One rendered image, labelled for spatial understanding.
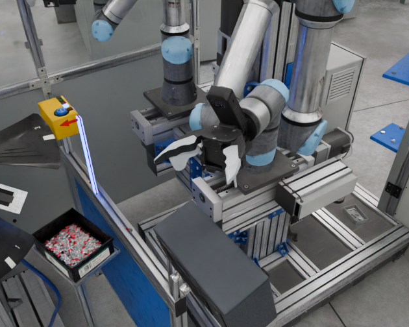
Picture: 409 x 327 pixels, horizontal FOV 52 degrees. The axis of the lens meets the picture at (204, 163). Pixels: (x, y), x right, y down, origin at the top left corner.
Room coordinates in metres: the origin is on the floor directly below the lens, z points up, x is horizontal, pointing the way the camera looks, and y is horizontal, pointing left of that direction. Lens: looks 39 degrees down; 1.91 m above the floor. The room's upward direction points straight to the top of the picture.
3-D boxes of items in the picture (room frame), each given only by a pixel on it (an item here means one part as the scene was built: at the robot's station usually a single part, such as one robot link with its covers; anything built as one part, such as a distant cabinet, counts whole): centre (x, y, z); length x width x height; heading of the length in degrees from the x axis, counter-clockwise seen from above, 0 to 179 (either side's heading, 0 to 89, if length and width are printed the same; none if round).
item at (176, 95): (1.50, 0.10, 1.09); 0.15 x 0.15 x 0.10
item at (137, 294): (1.04, 0.33, 0.45); 0.82 x 0.02 x 0.66; 36
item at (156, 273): (1.04, 0.33, 0.82); 0.90 x 0.04 x 0.08; 36
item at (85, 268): (0.89, 0.43, 0.85); 0.22 x 0.17 x 0.07; 50
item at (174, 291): (0.69, 0.08, 0.96); 0.03 x 0.03 x 0.20; 36
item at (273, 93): (0.79, -0.13, 1.43); 0.11 x 0.08 x 0.09; 148
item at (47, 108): (1.36, 0.56, 1.02); 0.16 x 0.10 x 0.11; 36
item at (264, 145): (0.80, -0.12, 1.34); 0.11 x 0.08 x 0.11; 58
